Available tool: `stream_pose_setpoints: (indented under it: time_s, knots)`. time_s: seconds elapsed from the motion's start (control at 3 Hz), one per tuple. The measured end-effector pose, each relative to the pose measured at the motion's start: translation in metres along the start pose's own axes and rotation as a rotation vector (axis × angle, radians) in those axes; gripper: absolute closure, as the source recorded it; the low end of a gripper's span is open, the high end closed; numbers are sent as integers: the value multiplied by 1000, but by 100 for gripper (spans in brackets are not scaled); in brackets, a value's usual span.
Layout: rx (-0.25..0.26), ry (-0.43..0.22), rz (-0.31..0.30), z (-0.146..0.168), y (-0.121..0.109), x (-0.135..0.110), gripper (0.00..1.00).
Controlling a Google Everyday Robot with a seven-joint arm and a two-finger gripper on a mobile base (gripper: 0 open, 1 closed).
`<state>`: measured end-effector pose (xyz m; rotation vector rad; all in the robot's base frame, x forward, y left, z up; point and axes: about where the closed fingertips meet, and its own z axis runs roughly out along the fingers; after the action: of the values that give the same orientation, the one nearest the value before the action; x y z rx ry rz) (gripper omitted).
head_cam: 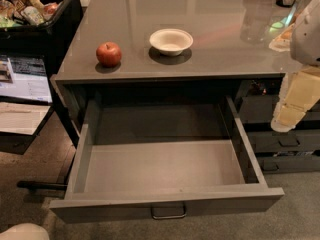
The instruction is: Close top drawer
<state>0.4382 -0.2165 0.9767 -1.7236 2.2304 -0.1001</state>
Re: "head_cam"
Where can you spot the black bin of snacks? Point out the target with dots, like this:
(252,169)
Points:
(44,27)

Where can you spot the grey top drawer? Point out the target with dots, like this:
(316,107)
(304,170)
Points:
(163,161)

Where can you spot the white robot base corner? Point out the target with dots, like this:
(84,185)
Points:
(25,231)

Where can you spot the wooden side shelf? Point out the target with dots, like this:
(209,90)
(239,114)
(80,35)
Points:
(20,124)

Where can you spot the red apple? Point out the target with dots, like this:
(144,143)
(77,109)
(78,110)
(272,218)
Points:
(109,54)

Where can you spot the white paper bowl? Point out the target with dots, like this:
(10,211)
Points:
(171,42)

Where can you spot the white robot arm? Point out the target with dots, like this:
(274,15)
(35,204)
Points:
(302,38)

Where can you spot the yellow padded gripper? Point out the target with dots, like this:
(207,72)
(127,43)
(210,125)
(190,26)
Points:
(307,34)

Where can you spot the lower right drawer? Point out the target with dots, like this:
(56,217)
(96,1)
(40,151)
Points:
(289,164)

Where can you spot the black floor bar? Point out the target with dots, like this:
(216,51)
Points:
(33,185)

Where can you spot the grey counter cabinet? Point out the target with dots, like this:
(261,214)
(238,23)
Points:
(230,41)

